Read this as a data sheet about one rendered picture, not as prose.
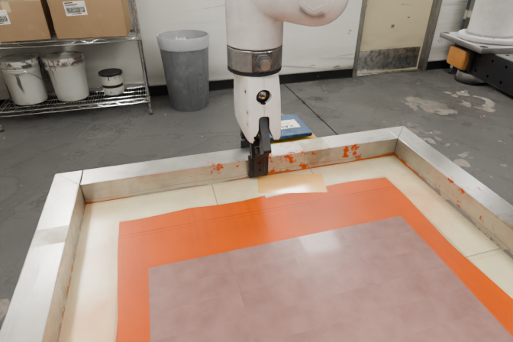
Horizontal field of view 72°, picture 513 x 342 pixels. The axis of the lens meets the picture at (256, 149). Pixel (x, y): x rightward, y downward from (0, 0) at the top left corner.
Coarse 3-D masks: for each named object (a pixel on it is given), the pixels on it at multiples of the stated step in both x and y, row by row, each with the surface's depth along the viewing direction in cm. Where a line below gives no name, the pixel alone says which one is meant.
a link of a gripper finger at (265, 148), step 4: (260, 120) 48; (264, 120) 48; (260, 124) 48; (264, 124) 48; (260, 128) 48; (264, 128) 48; (268, 128) 48; (260, 132) 48; (264, 132) 48; (268, 132) 48; (260, 136) 48; (264, 136) 48; (268, 136) 48; (260, 140) 49; (264, 140) 48; (268, 140) 48; (260, 144) 49; (264, 144) 48; (268, 144) 48; (260, 148) 49; (264, 148) 48; (268, 148) 48; (260, 152) 50; (264, 152) 48; (268, 152) 48
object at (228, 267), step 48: (144, 240) 44; (192, 240) 45; (240, 240) 45; (144, 288) 39; (192, 288) 39; (240, 288) 39; (288, 288) 39; (144, 336) 34; (192, 336) 34; (240, 336) 34; (288, 336) 34
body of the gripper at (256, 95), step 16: (240, 80) 47; (256, 80) 45; (272, 80) 46; (240, 96) 48; (256, 96) 47; (272, 96) 46; (240, 112) 50; (256, 112) 47; (272, 112) 47; (256, 128) 48; (272, 128) 49
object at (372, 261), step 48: (336, 192) 53; (384, 192) 53; (288, 240) 45; (336, 240) 45; (384, 240) 45; (432, 240) 45; (336, 288) 39; (384, 288) 39; (432, 288) 39; (480, 288) 39; (336, 336) 34; (384, 336) 34; (432, 336) 34; (480, 336) 34
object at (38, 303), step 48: (288, 144) 58; (336, 144) 58; (384, 144) 60; (96, 192) 50; (144, 192) 52; (480, 192) 48; (48, 240) 40; (48, 288) 34; (0, 336) 30; (48, 336) 31
